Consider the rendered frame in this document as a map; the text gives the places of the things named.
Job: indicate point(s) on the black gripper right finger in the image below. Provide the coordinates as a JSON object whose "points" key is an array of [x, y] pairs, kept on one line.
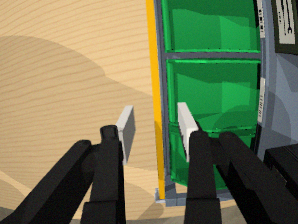
{"points": [[259, 194]]}

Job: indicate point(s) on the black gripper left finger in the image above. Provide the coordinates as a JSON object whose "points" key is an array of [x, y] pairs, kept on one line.
{"points": [[56, 198]]}

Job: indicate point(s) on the yellow bar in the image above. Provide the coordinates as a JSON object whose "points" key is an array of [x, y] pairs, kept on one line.
{"points": [[156, 94]]}

